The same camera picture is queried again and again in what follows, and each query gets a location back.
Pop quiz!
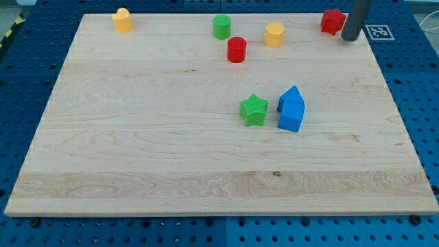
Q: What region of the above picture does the red cylinder block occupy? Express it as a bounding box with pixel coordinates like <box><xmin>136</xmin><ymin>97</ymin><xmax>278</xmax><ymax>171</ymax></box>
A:
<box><xmin>227</xmin><ymin>36</ymin><xmax>247</xmax><ymax>63</ymax></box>

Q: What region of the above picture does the yellow heart block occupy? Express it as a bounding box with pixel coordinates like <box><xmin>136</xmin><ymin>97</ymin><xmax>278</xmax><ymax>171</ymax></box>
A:
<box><xmin>112</xmin><ymin>8</ymin><xmax>133</xmax><ymax>33</ymax></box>

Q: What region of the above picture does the green star block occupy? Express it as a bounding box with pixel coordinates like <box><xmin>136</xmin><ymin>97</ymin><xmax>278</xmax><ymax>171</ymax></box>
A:
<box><xmin>239</xmin><ymin>94</ymin><xmax>268</xmax><ymax>127</ymax></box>

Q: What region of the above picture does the blue cube block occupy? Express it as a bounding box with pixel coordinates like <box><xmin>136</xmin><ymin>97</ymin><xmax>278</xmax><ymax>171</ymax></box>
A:
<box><xmin>278</xmin><ymin>101</ymin><xmax>305</xmax><ymax>132</ymax></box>

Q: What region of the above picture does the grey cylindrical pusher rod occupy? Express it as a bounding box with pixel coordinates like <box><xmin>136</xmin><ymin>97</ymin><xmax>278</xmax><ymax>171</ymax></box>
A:
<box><xmin>341</xmin><ymin>0</ymin><xmax>373</xmax><ymax>42</ymax></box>

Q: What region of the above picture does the black bolt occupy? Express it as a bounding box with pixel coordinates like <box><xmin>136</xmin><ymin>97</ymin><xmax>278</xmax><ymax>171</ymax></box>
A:
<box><xmin>409</xmin><ymin>215</ymin><xmax>422</xmax><ymax>226</ymax></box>
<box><xmin>28</xmin><ymin>217</ymin><xmax>41</xmax><ymax>228</ymax></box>

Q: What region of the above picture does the light wooden board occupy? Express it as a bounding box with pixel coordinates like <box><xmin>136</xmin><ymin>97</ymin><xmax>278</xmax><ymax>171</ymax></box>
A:
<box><xmin>5</xmin><ymin>14</ymin><xmax>438</xmax><ymax>217</ymax></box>

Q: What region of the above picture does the black bolt right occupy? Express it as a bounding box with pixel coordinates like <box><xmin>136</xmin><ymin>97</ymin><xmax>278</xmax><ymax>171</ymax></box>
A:
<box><xmin>409</xmin><ymin>215</ymin><xmax>422</xmax><ymax>226</ymax></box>

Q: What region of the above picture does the red star block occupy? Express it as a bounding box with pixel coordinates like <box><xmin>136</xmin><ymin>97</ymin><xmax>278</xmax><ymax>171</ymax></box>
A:
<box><xmin>320</xmin><ymin>9</ymin><xmax>347</xmax><ymax>36</ymax></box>

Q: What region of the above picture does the blue triangle block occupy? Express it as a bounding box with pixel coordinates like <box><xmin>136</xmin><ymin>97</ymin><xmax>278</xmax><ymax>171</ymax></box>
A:
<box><xmin>276</xmin><ymin>86</ymin><xmax>305</xmax><ymax>112</ymax></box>

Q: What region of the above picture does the green cylinder block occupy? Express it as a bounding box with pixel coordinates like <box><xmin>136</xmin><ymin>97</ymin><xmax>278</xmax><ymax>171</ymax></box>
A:
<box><xmin>213</xmin><ymin>14</ymin><xmax>231</xmax><ymax>40</ymax></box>

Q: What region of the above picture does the black white fiducial marker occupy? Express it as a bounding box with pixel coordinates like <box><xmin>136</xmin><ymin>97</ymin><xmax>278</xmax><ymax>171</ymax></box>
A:
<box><xmin>366</xmin><ymin>24</ymin><xmax>394</xmax><ymax>40</ymax></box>

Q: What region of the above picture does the white cable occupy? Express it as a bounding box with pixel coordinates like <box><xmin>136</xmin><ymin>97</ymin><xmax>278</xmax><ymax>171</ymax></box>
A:
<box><xmin>418</xmin><ymin>9</ymin><xmax>439</xmax><ymax>34</ymax></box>

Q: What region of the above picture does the black bolt left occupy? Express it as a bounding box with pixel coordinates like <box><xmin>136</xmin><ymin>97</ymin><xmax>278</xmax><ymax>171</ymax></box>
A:
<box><xmin>28</xmin><ymin>217</ymin><xmax>41</xmax><ymax>228</ymax></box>

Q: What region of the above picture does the yellow hexagon block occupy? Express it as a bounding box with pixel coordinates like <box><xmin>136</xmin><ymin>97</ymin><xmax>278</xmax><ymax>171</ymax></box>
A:
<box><xmin>263</xmin><ymin>23</ymin><xmax>286</xmax><ymax>48</ymax></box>

